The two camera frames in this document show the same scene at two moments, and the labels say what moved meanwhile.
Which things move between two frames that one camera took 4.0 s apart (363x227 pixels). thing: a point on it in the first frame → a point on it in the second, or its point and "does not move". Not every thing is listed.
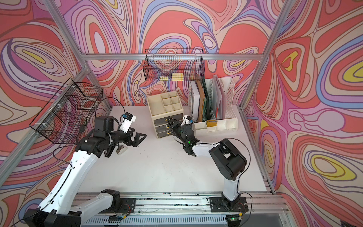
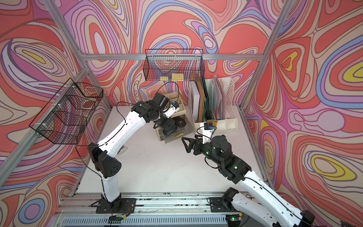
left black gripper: (135, 142) → (168, 124)
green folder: (207, 115) does not move
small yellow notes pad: (164, 78) does not move
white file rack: (212, 104) does not move
